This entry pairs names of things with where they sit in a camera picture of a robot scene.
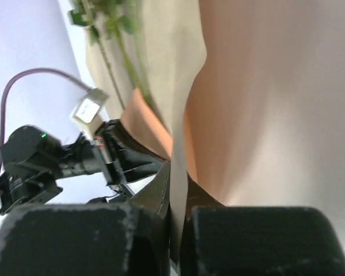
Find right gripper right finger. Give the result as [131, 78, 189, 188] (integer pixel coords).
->
[179, 178, 345, 275]

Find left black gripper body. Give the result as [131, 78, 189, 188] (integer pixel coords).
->
[59, 135, 124, 184]

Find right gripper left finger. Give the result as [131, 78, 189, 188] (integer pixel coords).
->
[0, 162, 170, 275]

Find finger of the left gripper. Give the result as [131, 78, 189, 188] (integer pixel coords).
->
[105, 120, 164, 184]

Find orange beige wrapping paper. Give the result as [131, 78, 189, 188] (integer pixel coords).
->
[137, 1, 345, 256]

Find pink fake flower stem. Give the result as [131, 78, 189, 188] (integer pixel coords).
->
[68, 1, 125, 110]

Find brown orange fake flower stem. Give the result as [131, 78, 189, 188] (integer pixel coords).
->
[105, 1, 152, 106]

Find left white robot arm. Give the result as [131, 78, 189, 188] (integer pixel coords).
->
[0, 120, 164, 215]

